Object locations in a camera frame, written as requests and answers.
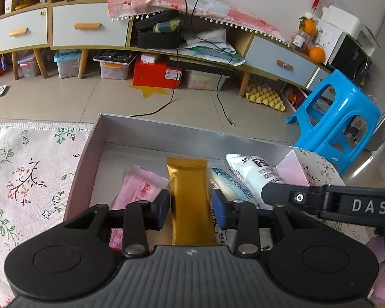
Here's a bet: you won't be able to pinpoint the pink cherry print cloth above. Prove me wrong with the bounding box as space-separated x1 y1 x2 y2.
107 0 291 44

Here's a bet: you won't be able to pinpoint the blue lid storage bin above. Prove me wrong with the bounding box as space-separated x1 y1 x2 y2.
54 51 84 79

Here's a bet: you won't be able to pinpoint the white snack packet black print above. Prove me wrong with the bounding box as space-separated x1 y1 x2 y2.
225 153 286 209

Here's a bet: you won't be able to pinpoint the black cable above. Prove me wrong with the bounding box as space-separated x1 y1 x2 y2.
127 0 188 118
191 0 236 126

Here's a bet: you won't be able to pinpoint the wide white drawer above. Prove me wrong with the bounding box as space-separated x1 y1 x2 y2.
52 3 129 49

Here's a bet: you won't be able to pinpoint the wide light blue drawer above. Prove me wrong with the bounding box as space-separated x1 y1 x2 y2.
245 35 316 87

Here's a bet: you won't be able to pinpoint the open black case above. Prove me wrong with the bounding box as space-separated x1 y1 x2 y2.
134 9 186 50

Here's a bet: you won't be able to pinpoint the white and green papers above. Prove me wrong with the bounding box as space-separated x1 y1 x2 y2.
181 27 246 66

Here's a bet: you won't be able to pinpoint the silver cardboard box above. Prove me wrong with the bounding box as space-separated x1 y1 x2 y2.
62 112 310 254

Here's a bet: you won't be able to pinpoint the gold snack packet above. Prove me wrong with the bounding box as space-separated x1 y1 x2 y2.
166 157 219 247

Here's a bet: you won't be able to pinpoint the small clear storage bin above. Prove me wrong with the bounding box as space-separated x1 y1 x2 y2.
17 54 41 78

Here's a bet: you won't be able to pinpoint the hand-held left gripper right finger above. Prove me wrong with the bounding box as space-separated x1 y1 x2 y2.
212 188 312 259

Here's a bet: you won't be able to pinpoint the pink snack packet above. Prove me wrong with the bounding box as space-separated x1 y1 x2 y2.
109 165 170 252

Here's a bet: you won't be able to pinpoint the small light blue drawer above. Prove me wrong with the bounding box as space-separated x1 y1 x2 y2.
306 67 332 92

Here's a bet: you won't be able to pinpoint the orange fruit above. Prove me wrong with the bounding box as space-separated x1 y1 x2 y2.
309 47 326 63
300 17 317 36

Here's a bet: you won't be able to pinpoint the black appliance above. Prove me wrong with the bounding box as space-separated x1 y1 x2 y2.
327 34 373 82

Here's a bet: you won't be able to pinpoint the colourful toys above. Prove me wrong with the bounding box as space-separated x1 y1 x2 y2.
284 83 309 111

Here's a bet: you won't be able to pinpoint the blue plastic stool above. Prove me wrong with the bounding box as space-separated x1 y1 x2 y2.
285 69 382 175

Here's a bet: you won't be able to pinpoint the white blue snack packet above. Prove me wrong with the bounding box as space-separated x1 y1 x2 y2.
208 167 273 251

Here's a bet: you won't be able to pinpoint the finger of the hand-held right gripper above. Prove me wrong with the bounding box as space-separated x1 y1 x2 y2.
260 182 323 214

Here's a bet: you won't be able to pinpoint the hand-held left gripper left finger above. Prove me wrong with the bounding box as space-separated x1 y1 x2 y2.
64 189 171 259

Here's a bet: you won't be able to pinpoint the yellow star floor sticker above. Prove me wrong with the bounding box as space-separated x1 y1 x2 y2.
130 83 170 99

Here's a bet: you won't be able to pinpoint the small white drawer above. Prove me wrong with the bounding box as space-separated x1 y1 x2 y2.
0 7 49 53

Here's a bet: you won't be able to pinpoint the white printer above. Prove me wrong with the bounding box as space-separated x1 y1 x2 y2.
319 5 381 49

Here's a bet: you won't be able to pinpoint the clear plastic jar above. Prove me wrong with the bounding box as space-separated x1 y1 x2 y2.
290 29 310 52

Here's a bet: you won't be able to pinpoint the yellow egg tray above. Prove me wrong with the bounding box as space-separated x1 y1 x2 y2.
245 82 286 110

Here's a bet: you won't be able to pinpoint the red cardboard box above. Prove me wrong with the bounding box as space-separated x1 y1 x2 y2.
133 56 183 89

